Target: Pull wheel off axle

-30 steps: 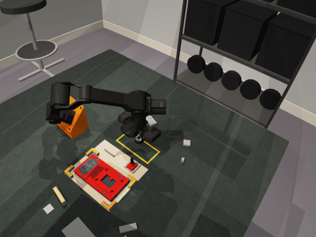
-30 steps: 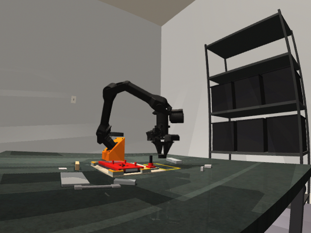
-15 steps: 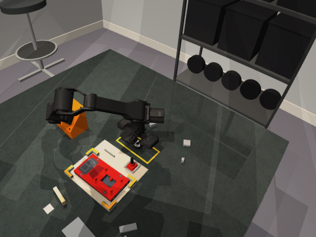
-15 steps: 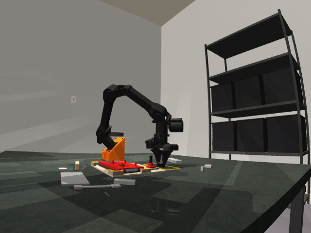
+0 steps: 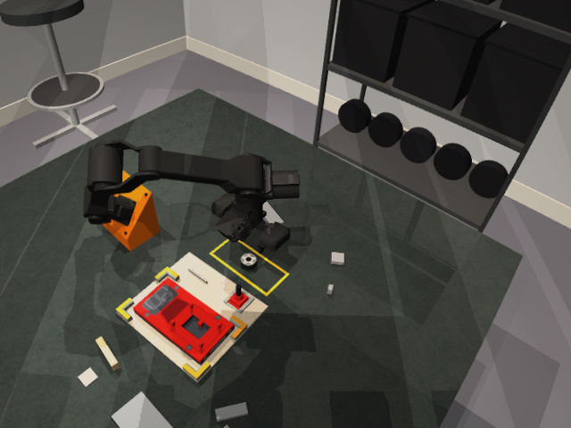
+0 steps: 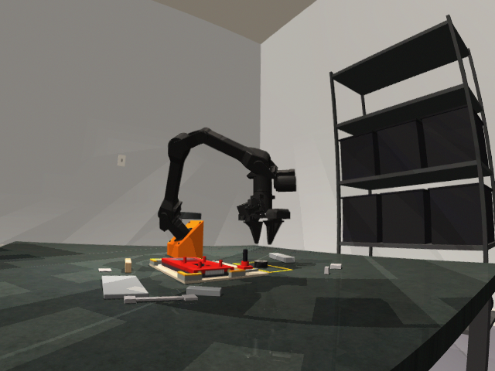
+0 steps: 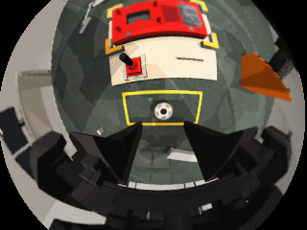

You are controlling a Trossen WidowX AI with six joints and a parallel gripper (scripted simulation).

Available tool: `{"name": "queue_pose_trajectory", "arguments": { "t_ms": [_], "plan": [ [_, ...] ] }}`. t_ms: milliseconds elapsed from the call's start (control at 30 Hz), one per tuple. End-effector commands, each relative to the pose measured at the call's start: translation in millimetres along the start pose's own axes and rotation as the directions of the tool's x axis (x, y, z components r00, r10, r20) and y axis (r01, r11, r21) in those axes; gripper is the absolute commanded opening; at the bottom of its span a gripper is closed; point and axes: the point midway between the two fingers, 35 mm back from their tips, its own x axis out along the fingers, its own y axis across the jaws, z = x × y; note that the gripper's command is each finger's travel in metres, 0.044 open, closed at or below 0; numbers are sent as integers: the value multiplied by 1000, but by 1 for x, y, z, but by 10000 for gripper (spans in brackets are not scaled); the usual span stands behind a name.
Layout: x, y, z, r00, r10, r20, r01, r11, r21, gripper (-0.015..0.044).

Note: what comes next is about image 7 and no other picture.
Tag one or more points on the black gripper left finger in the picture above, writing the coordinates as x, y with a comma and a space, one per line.
117, 151

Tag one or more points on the white rectangular bar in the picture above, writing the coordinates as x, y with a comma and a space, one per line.
181, 154

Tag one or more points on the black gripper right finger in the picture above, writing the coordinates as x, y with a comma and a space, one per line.
213, 148

